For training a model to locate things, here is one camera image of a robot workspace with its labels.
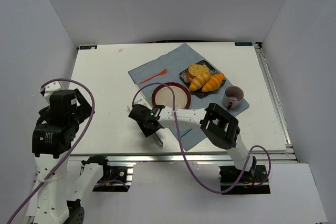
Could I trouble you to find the metal tongs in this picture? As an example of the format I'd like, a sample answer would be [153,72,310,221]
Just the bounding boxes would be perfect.
[127,106,163,148]

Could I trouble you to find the striped bread roll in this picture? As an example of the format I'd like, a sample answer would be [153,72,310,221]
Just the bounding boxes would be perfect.
[189,72,211,91]
[202,73,225,92]

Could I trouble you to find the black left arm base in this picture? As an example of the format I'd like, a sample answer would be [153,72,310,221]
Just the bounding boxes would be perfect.
[80,155,128,192]

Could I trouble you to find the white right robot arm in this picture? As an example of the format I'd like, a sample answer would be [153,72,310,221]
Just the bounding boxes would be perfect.
[129,103,256,174]

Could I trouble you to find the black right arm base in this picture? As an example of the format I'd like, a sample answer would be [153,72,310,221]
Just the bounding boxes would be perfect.
[219,165,271,195]

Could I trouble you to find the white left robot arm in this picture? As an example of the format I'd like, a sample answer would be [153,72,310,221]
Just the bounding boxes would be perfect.
[32,79,129,223]

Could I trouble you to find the seeded bread slice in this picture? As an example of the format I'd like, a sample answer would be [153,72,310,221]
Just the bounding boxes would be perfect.
[187,64,209,79]

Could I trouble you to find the round red-rimmed plate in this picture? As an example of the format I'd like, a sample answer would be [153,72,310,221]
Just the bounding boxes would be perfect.
[152,82,191,109]

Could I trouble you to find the blue-grey cloth placemat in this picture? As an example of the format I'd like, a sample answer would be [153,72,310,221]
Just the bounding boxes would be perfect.
[128,42,250,152]

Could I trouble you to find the orange plastic fork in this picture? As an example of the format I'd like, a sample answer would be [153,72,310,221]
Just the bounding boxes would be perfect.
[139,68,167,84]

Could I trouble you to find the blue label sticker left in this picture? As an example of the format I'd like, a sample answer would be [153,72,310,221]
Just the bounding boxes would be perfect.
[79,45,98,50]

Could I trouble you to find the blue label sticker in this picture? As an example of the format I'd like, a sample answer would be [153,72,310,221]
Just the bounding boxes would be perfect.
[234,41,254,47]
[79,45,98,50]

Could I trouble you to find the lilac mug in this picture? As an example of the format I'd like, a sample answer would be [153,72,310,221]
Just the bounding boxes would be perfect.
[222,86,244,110]

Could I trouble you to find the blue label sticker right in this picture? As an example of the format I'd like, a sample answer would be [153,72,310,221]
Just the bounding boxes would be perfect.
[234,41,254,47]

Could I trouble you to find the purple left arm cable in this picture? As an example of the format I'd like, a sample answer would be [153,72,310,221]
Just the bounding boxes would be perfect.
[5,78,131,224]

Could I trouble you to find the aluminium table edge rail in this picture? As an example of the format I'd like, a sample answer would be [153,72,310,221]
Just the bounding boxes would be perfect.
[68,153,297,164]

